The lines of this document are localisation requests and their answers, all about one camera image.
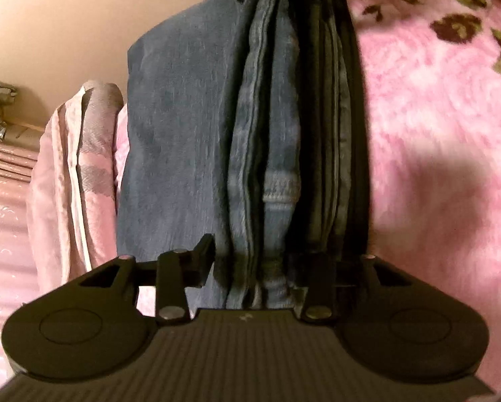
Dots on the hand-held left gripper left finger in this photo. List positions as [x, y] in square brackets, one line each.
[200, 261]

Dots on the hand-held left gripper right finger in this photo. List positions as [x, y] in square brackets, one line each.
[317, 272]

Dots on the blue denim jeans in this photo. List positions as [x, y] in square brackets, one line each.
[183, 134]

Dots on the folded pink towel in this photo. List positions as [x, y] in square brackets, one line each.
[74, 184]

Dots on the pink floral blanket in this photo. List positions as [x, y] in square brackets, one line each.
[434, 113]

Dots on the pink quilted bedding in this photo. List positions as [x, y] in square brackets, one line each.
[5, 217]

